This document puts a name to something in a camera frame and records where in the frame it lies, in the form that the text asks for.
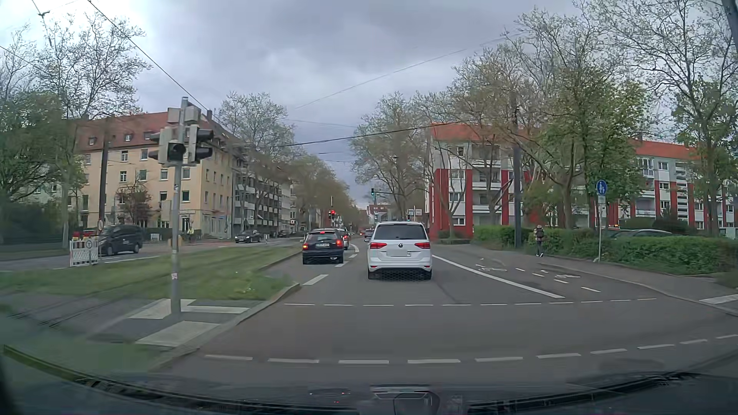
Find cream building with red roof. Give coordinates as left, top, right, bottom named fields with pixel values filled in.
left=72, top=111, right=236, bottom=239

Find grey road beyond tram track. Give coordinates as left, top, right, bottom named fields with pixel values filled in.
left=0, top=237, right=302, bottom=273

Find traffic light on grey pole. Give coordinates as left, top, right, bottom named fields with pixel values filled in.
left=148, top=96, right=215, bottom=315

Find white car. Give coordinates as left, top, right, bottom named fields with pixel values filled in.
left=367, top=221, right=433, bottom=281

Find grey asphalt road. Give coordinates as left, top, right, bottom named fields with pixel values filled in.
left=163, top=236, right=738, bottom=386

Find grassy tram track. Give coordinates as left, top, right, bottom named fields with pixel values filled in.
left=0, top=246, right=303, bottom=370

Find blue round sign on post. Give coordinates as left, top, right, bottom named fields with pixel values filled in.
left=595, top=179, right=608, bottom=263

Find green hedge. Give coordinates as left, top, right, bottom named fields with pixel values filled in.
left=473, top=225, right=738, bottom=275

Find dark blue car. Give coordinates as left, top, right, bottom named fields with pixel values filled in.
left=301, top=229, right=346, bottom=265

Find grey balconied building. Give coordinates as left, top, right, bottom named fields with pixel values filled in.
left=232, top=156, right=295, bottom=236

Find grey pavement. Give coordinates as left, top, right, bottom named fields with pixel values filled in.
left=435, top=242, right=738, bottom=315

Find overhead wires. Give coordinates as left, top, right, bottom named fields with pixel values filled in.
left=0, top=0, right=520, bottom=165

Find car's own bonnet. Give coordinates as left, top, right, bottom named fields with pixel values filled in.
left=0, top=344, right=738, bottom=415

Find road markings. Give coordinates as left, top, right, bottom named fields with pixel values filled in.
left=203, top=243, right=738, bottom=365

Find row of bare trees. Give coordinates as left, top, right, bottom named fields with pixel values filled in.
left=217, top=91, right=364, bottom=236

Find black van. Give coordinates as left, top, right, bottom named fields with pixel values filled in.
left=97, top=224, right=145, bottom=257

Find red and white apartment building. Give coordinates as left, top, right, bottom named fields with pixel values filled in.
left=426, top=123, right=738, bottom=238

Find grey parked car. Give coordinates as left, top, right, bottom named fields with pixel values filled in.
left=609, top=229, right=674, bottom=239

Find red and white barrier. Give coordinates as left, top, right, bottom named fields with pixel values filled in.
left=69, top=237, right=100, bottom=267

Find green traffic light pole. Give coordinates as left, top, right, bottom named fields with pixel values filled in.
left=370, top=188, right=388, bottom=227

